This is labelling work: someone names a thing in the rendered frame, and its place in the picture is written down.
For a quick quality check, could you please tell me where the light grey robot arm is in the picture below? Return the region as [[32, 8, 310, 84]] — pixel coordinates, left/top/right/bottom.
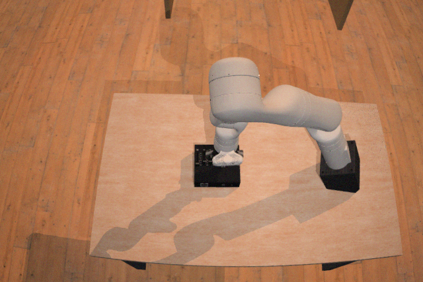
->
[[208, 57, 351, 170]]

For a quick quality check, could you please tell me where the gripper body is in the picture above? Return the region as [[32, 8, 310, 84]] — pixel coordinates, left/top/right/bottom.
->
[[212, 146, 219, 156]]

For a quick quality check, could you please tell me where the black lighting desk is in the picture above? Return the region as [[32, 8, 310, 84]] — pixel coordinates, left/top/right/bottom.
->
[[194, 145, 241, 188]]

